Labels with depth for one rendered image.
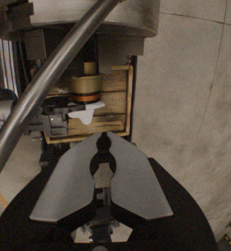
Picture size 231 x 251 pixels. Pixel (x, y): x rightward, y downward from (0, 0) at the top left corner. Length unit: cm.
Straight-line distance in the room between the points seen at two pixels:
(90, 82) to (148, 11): 17
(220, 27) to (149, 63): 97
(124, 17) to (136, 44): 15
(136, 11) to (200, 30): 170
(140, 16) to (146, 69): 135
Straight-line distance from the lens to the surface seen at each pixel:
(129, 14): 22
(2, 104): 40
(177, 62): 175
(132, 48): 35
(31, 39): 24
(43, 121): 36
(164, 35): 165
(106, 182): 73
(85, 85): 32
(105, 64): 34
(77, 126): 62
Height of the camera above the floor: 143
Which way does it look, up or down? 59 degrees down
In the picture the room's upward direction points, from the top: 155 degrees clockwise
